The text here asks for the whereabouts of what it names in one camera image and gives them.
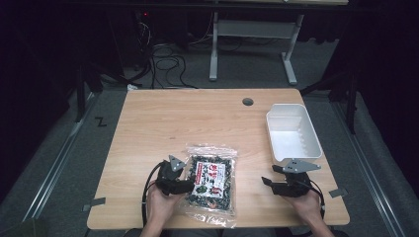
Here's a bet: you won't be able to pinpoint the person's left hand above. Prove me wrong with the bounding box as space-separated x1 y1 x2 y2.
145 182 186 229

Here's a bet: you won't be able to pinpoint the white plastic bin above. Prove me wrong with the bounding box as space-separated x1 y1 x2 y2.
265 103 323 163

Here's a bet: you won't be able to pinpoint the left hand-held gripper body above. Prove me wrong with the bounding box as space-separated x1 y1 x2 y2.
154 154 188 193

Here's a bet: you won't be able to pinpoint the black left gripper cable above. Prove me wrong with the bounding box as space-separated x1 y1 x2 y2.
140 160 166 229

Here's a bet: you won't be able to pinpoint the grey tape piece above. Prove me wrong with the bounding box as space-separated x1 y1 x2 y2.
81 197 107 212
328 187 349 198

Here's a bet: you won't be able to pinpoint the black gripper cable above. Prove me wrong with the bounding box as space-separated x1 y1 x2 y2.
308 179 327 221
140 160 166 229

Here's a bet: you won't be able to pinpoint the metal floor rail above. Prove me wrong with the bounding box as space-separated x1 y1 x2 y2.
329 98 407 237
22 91 97 222

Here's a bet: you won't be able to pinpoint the clear snack bag red label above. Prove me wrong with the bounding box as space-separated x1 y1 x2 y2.
182 142 239 229

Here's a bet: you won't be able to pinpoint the black floor cables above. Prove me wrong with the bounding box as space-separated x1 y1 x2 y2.
149 41 200 90

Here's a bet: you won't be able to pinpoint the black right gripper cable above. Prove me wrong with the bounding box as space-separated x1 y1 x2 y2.
308 179 327 221

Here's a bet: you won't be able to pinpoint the black metal stand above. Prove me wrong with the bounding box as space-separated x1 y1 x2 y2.
74 61 133 123
298 68 361 135

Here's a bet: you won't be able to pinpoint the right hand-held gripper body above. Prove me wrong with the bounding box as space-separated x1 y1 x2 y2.
280 158 322 198

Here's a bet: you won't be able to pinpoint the white desk frame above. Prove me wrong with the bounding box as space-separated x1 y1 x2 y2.
209 11 306 86

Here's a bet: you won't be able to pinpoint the person's right hand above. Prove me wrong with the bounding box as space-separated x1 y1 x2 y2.
285 189 323 222

